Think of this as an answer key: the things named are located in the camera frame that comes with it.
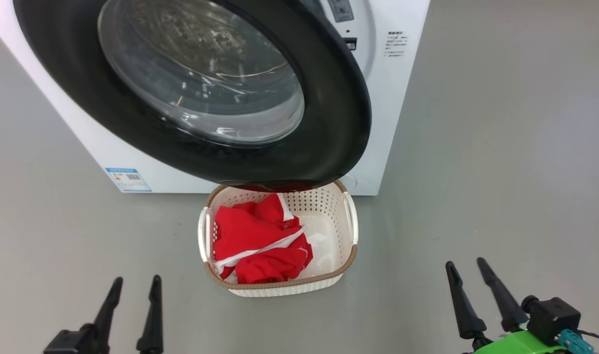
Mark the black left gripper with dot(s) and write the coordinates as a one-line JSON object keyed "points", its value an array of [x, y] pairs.
{"points": [[75, 343]]}

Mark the red shorts with white trim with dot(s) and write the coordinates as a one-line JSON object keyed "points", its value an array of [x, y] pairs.
{"points": [[250, 231]]}

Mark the black round washing machine door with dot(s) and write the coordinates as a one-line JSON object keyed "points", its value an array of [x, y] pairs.
{"points": [[328, 123]]}

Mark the white washing machine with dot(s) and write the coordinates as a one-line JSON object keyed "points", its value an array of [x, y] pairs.
{"points": [[392, 123]]}

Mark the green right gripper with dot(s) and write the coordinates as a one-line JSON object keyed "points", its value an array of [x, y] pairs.
{"points": [[515, 345]]}

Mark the cream perforated laundry basket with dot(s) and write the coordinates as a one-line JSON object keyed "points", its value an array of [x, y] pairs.
{"points": [[328, 236]]}

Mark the red shirt with white trim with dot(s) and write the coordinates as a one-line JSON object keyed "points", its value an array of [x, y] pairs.
{"points": [[274, 268]]}

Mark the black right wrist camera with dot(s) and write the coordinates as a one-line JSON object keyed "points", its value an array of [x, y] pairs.
{"points": [[555, 317]]}

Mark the blue energy label sticker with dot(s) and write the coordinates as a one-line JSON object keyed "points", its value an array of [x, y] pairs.
{"points": [[128, 180]]}

